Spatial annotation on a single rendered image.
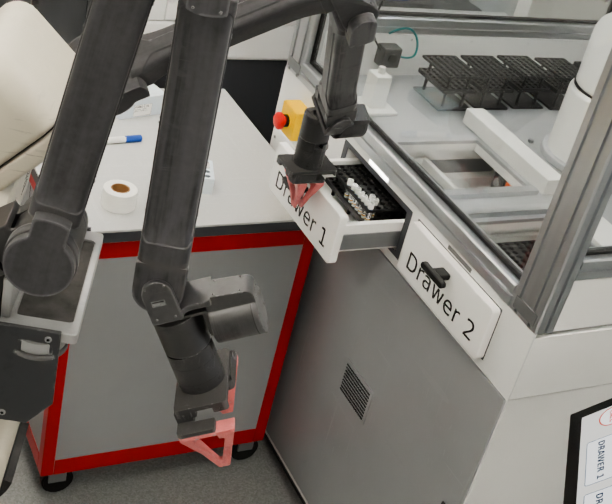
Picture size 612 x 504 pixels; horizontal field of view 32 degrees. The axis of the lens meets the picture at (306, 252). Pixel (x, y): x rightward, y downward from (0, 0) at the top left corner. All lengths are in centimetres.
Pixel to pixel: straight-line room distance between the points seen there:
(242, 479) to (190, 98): 177
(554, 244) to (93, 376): 108
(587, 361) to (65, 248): 109
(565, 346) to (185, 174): 95
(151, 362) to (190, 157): 133
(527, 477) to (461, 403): 21
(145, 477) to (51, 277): 156
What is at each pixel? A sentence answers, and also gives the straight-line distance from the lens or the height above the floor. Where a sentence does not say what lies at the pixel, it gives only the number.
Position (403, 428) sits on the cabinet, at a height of 53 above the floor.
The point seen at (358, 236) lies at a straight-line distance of 207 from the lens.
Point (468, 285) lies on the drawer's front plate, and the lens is 192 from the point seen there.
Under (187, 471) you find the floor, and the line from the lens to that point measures 273.
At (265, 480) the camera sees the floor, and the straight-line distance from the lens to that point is 275.
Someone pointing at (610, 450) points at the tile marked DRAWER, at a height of 101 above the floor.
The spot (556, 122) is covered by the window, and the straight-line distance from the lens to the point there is 178.
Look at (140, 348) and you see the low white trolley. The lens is 236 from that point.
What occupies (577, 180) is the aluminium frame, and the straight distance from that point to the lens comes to 172.
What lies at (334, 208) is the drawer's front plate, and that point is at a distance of 202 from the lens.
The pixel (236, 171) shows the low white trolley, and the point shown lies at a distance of 242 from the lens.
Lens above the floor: 191
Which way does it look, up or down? 32 degrees down
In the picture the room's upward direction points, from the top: 15 degrees clockwise
